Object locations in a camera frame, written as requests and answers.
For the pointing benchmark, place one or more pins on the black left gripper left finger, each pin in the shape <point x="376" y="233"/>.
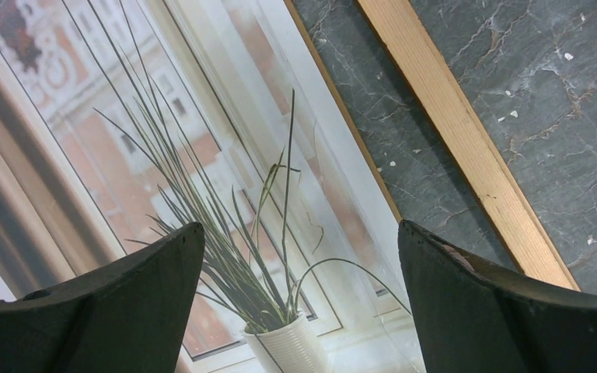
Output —
<point x="128" y="316"/>

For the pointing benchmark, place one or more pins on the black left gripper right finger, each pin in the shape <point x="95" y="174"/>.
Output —
<point x="472" y="315"/>

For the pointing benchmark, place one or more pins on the plant window photo print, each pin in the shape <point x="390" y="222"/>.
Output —
<point x="121" y="121"/>

